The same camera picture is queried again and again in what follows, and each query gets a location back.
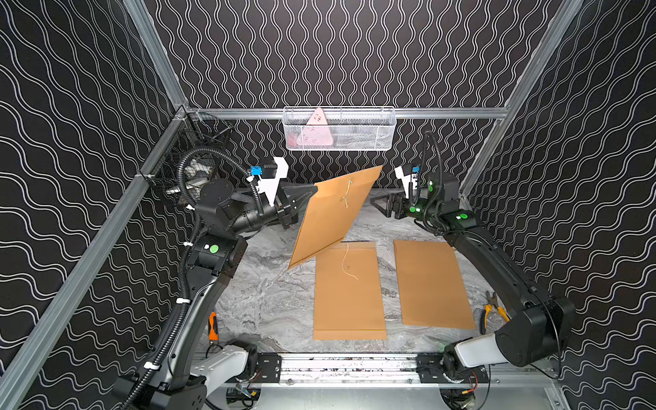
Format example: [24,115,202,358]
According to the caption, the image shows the black wire mesh basket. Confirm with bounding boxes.
[144,111,232,207]

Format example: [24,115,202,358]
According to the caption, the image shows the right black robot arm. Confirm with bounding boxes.
[370,132,576,379]

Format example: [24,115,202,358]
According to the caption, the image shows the white closure string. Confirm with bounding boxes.
[342,243,360,282]

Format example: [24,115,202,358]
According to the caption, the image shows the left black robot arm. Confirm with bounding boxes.
[113,146,318,409]

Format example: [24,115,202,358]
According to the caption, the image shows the white object in black basket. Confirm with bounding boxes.
[163,158,215,200]

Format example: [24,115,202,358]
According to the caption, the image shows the brown file bag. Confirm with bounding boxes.
[394,240,476,330]
[289,167,382,268]
[314,242,387,341]

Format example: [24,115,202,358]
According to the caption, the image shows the orange handled tool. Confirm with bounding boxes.
[208,312,220,344]

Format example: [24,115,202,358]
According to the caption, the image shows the yellow handled pliers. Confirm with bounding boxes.
[478,291,510,335]

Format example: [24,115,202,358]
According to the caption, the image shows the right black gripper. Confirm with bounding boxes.
[371,188,441,225]

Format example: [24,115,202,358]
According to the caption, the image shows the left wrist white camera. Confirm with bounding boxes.
[249,157,289,207]

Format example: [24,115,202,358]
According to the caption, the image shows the white wire mesh basket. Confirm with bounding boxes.
[282,106,397,151]

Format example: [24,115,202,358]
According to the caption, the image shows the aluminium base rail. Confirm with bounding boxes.
[145,352,557,388]

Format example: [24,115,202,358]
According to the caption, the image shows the pink triangular board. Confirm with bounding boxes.
[293,108,334,150]

